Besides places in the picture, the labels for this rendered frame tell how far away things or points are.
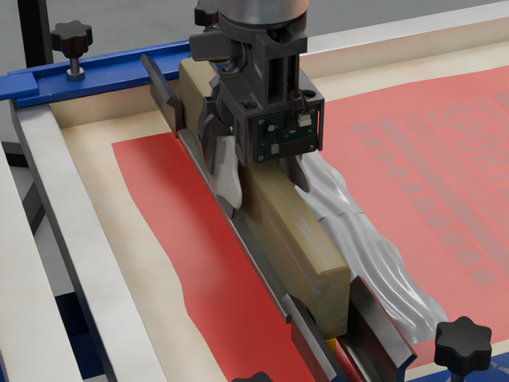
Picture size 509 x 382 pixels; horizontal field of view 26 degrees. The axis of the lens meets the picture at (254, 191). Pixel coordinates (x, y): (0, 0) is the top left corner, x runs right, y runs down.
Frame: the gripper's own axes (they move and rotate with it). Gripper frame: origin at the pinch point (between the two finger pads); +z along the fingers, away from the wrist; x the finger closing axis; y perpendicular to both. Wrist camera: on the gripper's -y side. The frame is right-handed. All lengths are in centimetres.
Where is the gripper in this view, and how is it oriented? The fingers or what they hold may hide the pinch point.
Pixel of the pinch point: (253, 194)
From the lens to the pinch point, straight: 101.9
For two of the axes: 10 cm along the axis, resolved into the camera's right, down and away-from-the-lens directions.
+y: 3.5, 5.6, -7.5
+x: 9.4, -2.1, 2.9
